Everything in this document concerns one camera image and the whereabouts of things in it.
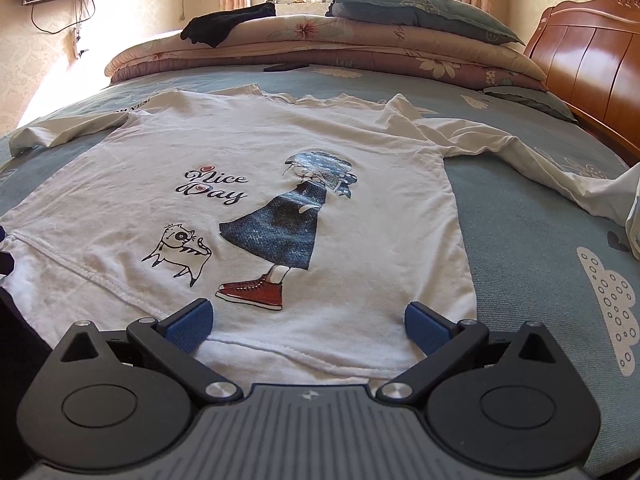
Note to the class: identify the blue floral bed sheet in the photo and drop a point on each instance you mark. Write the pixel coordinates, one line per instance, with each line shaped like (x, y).
(525, 220)

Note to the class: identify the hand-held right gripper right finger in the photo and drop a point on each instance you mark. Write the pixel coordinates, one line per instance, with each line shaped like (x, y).
(425, 327)

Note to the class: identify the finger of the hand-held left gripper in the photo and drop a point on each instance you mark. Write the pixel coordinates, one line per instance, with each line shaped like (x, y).
(6, 262)

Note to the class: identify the grey-blue floral pillow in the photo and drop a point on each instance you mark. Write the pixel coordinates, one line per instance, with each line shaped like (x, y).
(425, 10)

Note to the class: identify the black smartphone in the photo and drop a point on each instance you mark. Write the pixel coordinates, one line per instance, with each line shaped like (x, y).
(286, 67)

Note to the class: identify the pink floral folded quilt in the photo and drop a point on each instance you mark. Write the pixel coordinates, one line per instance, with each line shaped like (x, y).
(350, 35)

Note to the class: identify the black cloth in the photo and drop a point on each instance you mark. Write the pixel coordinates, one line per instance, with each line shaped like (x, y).
(225, 22)

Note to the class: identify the white printed long-sleeve shirt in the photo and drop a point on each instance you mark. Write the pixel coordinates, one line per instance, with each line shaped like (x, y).
(300, 125)

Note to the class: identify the flat grey-blue pillow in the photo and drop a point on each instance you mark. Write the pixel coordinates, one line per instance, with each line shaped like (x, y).
(535, 102)

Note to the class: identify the wooden headboard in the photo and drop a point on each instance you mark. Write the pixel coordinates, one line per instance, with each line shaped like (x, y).
(590, 60)

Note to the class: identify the person's black clothing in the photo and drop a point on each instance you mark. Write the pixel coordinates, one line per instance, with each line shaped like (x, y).
(7, 320)

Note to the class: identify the wall socket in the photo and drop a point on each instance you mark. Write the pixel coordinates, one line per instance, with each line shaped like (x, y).
(77, 45)

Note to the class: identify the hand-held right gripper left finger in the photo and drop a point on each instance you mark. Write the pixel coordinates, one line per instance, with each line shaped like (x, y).
(192, 327)

